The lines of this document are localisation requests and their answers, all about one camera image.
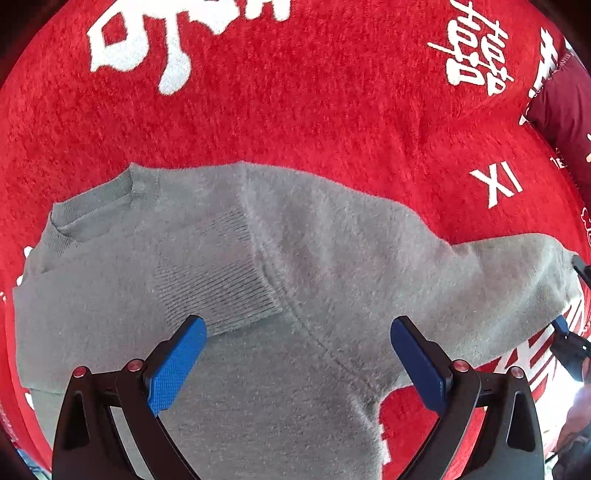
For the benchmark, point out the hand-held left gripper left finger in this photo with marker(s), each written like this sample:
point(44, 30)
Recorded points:
point(178, 364)

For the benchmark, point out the person's right hand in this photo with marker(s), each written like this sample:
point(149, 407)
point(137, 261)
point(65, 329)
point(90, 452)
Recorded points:
point(578, 417)

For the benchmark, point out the red printed blanket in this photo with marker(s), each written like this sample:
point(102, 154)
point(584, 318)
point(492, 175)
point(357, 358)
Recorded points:
point(295, 92)

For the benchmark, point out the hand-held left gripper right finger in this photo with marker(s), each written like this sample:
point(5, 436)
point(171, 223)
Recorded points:
point(418, 364)

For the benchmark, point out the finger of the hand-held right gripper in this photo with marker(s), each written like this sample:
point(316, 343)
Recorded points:
point(562, 324)
point(582, 271)

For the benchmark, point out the grey knit sweater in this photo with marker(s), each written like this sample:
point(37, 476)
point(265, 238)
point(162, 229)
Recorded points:
point(286, 258)

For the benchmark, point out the dark red cushion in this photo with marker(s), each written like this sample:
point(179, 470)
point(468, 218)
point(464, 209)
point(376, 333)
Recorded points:
point(565, 110)

